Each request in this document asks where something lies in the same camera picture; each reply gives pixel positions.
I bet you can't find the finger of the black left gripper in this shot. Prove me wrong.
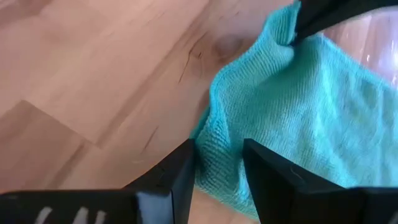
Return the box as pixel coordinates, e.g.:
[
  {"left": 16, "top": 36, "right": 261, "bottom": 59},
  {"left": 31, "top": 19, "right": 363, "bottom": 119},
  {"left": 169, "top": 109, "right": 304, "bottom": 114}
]
[{"left": 292, "top": 0, "right": 398, "bottom": 44}]

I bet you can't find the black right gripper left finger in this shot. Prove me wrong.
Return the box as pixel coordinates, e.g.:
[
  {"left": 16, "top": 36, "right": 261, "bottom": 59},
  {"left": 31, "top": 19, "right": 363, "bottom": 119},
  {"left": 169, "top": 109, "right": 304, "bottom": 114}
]
[{"left": 0, "top": 138, "right": 196, "bottom": 224}]

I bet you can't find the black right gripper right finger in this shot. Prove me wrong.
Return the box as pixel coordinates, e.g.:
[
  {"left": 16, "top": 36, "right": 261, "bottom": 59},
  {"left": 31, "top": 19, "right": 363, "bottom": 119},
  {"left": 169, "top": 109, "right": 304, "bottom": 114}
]
[{"left": 242, "top": 138, "right": 398, "bottom": 224}]

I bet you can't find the teal microfiber towel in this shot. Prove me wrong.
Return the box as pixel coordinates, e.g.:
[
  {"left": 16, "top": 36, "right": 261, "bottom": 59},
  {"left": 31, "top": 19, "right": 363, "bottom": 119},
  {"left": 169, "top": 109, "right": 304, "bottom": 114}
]
[{"left": 189, "top": 1, "right": 398, "bottom": 220}]

